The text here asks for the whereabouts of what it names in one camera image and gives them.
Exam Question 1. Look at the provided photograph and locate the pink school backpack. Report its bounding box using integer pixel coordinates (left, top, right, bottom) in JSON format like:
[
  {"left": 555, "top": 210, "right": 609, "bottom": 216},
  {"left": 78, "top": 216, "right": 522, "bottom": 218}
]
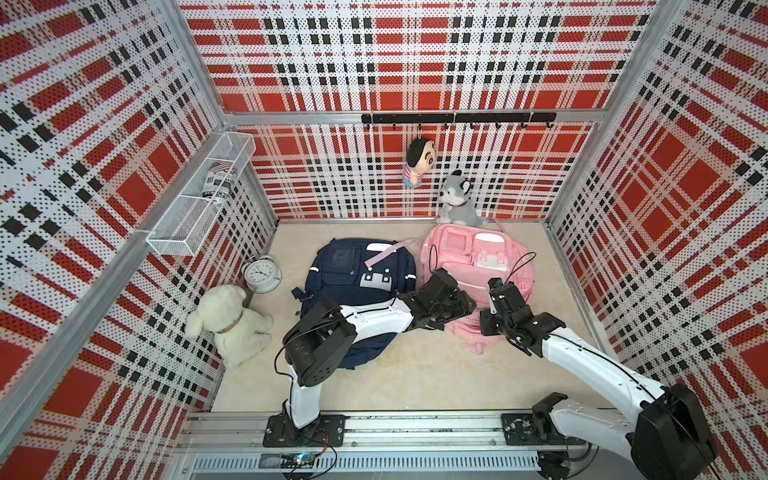
[{"left": 420, "top": 224, "right": 535, "bottom": 355}]

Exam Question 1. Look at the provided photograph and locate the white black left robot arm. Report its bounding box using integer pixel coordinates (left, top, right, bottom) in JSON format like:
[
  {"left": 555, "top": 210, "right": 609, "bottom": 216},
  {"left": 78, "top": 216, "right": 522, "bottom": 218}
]
[{"left": 262, "top": 269, "right": 476, "bottom": 448}]

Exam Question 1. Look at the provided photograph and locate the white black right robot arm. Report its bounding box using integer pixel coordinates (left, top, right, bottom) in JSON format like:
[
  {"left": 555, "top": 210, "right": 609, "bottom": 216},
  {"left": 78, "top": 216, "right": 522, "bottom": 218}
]
[{"left": 480, "top": 278, "right": 718, "bottom": 479}]

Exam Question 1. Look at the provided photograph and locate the navy blue backpack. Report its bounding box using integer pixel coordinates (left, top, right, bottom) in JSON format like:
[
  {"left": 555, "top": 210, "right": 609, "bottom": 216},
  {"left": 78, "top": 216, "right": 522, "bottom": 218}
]
[{"left": 291, "top": 237, "right": 418, "bottom": 370}]

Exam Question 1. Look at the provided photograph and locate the grey white husky plush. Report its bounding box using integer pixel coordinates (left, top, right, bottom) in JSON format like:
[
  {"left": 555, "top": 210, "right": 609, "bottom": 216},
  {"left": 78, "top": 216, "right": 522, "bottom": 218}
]
[{"left": 436, "top": 170, "right": 487, "bottom": 227}]

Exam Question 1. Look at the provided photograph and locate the cartoon boy doll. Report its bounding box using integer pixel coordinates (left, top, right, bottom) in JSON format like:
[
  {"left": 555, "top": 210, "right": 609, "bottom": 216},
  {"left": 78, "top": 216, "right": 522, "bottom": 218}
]
[{"left": 403, "top": 137, "right": 437, "bottom": 188}]

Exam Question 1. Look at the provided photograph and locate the white alarm clock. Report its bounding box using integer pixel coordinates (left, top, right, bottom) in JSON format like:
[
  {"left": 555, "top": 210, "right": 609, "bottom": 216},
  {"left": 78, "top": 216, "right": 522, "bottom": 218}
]
[{"left": 242, "top": 255, "right": 282, "bottom": 294}]

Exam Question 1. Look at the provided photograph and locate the cream teddy bear plush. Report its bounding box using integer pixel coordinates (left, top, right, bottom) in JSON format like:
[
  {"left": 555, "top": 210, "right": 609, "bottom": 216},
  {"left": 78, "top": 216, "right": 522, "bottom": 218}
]
[{"left": 184, "top": 285, "right": 273, "bottom": 369}]

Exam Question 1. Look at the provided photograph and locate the green circuit board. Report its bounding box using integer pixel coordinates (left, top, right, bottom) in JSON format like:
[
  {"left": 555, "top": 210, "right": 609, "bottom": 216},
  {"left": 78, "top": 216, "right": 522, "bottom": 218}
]
[{"left": 258, "top": 452, "right": 317, "bottom": 470}]

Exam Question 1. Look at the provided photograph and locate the striped can on shelf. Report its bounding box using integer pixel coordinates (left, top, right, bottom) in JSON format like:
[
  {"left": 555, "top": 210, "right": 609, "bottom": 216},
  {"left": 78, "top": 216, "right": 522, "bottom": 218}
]
[{"left": 202, "top": 161, "right": 236, "bottom": 204}]

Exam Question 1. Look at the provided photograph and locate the black wall hook rail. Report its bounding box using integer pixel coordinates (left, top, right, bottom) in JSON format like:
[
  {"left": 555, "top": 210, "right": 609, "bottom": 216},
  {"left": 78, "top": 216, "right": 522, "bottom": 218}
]
[{"left": 361, "top": 111, "right": 557, "bottom": 126}]

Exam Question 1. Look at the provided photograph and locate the white wire mesh shelf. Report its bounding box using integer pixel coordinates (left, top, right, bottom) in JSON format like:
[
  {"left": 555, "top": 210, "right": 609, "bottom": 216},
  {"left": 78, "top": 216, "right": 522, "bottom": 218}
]
[{"left": 147, "top": 132, "right": 255, "bottom": 257}]

